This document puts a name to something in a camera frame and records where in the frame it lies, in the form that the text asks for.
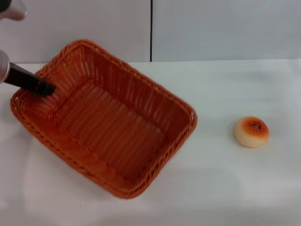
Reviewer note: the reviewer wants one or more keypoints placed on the round toasted bread bun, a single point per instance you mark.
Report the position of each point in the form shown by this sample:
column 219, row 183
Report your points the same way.
column 251, row 135

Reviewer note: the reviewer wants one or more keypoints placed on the orange woven wicker basket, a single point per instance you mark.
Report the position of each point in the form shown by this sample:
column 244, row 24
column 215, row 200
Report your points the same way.
column 113, row 131

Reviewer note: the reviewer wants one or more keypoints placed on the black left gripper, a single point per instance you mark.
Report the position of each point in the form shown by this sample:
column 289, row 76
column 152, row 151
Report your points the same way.
column 22, row 77

